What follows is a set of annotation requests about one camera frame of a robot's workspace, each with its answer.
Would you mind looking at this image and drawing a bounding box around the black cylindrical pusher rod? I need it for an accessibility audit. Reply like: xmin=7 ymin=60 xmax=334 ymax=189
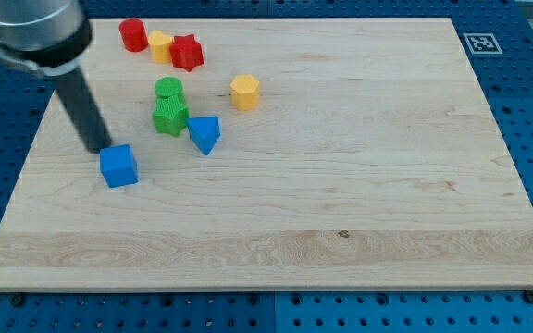
xmin=47 ymin=67 xmax=112 ymax=154

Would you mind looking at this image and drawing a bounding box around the blue cube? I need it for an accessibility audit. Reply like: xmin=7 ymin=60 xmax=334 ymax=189
xmin=100 ymin=144 xmax=139 ymax=188

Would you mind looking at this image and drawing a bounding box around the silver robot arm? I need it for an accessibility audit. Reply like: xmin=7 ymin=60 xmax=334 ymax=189
xmin=0 ymin=0 xmax=112 ymax=154

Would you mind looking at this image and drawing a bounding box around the yellow hexagon block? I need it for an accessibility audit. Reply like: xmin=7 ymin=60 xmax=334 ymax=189
xmin=230 ymin=74 xmax=260 ymax=111

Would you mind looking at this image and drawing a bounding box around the red cylinder block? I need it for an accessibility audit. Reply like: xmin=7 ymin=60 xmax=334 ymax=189
xmin=118 ymin=18 xmax=148 ymax=52

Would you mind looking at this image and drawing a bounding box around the green cylinder block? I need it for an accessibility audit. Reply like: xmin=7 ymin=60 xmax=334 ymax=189
xmin=154 ymin=77 xmax=186 ymax=104

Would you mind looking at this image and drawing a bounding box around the yellow heart block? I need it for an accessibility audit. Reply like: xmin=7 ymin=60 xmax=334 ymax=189
xmin=147 ymin=30 xmax=173 ymax=64

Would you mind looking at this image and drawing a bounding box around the green star block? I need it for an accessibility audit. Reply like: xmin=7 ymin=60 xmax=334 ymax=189
xmin=152 ymin=96 xmax=189 ymax=137

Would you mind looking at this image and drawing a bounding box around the red star block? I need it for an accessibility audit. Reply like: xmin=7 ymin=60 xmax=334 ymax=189
xmin=169 ymin=34 xmax=205 ymax=72

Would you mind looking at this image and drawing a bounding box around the blue triangle block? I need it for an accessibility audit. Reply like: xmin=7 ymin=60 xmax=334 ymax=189
xmin=187 ymin=116 xmax=220 ymax=155

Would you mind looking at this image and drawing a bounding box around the wooden board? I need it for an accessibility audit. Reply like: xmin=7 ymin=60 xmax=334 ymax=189
xmin=0 ymin=18 xmax=533 ymax=293

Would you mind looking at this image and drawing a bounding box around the white fiducial marker tag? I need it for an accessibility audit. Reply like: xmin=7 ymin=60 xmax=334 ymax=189
xmin=463 ymin=32 xmax=502 ymax=55

